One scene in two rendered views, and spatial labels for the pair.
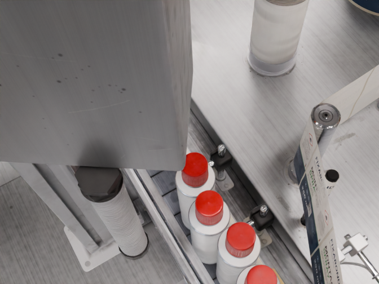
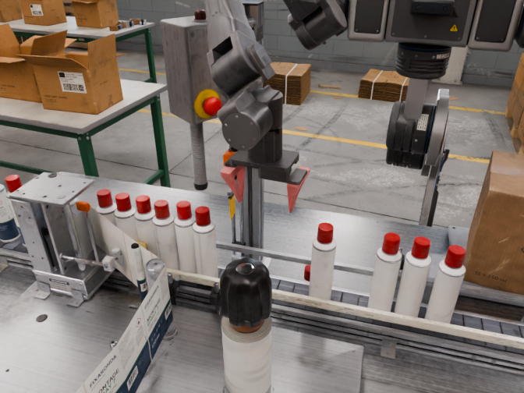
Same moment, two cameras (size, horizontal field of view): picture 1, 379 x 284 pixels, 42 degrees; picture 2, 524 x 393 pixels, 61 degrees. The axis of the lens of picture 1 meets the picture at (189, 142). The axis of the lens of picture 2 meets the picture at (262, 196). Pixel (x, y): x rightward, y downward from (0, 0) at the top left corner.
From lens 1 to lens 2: 1.05 m
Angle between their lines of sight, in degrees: 79
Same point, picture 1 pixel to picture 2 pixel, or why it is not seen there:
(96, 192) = not seen: hidden behind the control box
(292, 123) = (192, 355)
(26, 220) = (291, 248)
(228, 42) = (290, 379)
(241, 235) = (161, 203)
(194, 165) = (201, 209)
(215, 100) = not seen: hidden behind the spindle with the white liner
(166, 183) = not seen: hidden behind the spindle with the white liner
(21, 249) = (279, 240)
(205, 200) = (185, 203)
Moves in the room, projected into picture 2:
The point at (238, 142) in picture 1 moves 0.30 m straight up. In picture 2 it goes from (218, 321) to (210, 207)
